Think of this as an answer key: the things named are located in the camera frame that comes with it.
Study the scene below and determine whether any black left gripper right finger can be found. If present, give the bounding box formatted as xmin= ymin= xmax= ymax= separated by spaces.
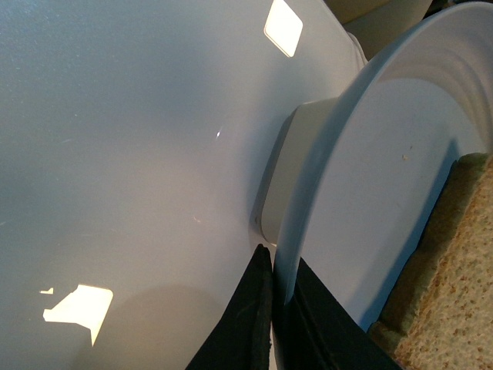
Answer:
xmin=273 ymin=259 xmax=400 ymax=369

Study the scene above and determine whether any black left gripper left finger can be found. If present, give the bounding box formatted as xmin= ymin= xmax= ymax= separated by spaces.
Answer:
xmin=187 ymin=244 xmax=273 ymax=369

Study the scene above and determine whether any slice of bread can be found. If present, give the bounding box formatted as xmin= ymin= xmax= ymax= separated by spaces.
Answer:
xmin=369 ymin=153 xmax=492 ymax=369

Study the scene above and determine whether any white round plate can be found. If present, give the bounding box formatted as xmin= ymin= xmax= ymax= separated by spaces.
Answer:
xmin=273 ymin=2 xmax=493 ymax=333

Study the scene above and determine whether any beige chair right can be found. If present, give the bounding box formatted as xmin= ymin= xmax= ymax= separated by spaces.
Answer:
xmin=326 ymin=0 xmax=433 ymax=59

